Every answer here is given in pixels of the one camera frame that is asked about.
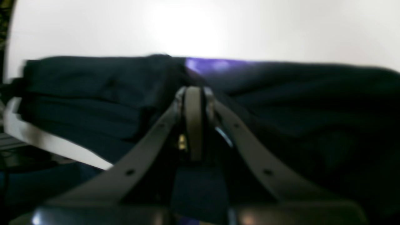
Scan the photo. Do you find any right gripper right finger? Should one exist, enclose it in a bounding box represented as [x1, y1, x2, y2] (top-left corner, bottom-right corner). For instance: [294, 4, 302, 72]
[204, 87, 368, 225]

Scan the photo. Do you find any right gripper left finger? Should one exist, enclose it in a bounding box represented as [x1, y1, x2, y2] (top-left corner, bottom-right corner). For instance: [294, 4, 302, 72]
[31, 87, 203, 225]

